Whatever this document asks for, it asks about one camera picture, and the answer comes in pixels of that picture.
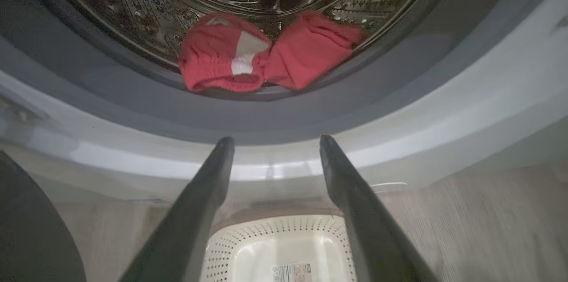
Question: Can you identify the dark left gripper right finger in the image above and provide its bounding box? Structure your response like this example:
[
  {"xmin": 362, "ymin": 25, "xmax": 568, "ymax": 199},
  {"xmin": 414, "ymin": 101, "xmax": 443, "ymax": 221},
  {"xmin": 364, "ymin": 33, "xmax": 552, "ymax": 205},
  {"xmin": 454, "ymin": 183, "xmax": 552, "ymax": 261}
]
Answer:
[{"xmin": 319, "ymin": 135, "xmax": 440, "ymax": 282}]

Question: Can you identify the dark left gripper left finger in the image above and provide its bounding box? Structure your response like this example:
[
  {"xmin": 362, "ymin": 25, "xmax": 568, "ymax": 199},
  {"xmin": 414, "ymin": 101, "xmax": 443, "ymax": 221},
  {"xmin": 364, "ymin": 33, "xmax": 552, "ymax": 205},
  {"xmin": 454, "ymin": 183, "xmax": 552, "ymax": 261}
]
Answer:
[{"xmin": 119, "ymin": 137, "xmax": 235, "ymax": 282}]

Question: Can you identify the round washing machine door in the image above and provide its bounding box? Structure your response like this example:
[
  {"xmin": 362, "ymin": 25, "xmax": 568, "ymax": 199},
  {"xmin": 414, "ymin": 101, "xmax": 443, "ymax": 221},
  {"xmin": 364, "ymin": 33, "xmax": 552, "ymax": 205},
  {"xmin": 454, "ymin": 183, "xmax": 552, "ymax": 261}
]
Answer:
[{"xmin": 0, "ymin": 151, "xmax": 87, "ymax": 282}]

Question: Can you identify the red clothing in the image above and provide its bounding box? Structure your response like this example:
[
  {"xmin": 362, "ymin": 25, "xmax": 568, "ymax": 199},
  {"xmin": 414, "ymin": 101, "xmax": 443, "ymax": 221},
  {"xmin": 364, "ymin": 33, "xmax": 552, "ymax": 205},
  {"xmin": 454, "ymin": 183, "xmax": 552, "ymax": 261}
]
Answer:
[{"xmin": 177, "ymin": 11, "xmax": 368, "ymax": 93}]

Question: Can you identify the cream perforated laundry basket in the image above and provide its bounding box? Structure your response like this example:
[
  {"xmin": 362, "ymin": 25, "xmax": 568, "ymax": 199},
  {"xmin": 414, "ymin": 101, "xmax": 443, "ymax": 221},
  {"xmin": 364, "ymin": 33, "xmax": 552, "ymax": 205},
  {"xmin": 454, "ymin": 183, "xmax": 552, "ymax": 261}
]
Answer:
[{"xmin": 200, "ymin": 215, "xmax": 358, "ymax": 282}]

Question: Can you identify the white printed label sticker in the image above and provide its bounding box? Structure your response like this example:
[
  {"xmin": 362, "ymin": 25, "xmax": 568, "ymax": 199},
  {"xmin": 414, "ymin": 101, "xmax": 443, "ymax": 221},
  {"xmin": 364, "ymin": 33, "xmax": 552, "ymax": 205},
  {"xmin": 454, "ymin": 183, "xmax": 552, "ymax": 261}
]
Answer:
[{"xmin": 272, "ymin": 263, "xmax": 312, "ymax": 282}]

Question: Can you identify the white washing machine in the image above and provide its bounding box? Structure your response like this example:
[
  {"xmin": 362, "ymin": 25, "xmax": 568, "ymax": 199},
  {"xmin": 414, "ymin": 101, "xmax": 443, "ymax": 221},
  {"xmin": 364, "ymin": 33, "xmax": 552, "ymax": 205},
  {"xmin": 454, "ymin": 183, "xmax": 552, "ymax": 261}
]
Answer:
[{"xmin": 0, "ymin": 0, "xmax": 568, "ymax": 214}]

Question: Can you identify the washing machine drum opening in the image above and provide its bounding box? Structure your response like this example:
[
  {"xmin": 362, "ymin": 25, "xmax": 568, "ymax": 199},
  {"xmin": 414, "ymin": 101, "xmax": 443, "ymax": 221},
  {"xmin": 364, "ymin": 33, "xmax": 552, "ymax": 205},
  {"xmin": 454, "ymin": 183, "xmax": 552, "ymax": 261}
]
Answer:
[{"xmin": 38, "ymin": 0, "xmax": 441, "ymax": 96}]

